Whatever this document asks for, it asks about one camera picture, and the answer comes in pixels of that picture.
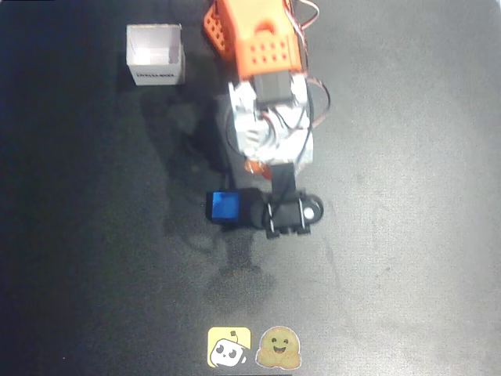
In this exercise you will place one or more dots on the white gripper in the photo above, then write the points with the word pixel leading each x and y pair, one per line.
pixel 285 215

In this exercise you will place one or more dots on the white and orange robot arm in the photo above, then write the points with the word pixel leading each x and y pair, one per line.
pixel 258 23

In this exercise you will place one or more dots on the blue cube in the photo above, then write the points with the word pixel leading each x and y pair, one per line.
pixel 223 207

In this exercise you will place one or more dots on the white cardboard box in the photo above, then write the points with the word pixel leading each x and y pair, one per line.
pixel 156 74

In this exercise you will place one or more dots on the black webcam with white dot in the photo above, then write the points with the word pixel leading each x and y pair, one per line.
pixel 287 215

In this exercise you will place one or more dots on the yellow robot face sticker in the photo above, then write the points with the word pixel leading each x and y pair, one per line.
pixel 229 346

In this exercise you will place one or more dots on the smiling hugging face sticker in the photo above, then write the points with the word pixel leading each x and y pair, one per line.
pixel 278 348

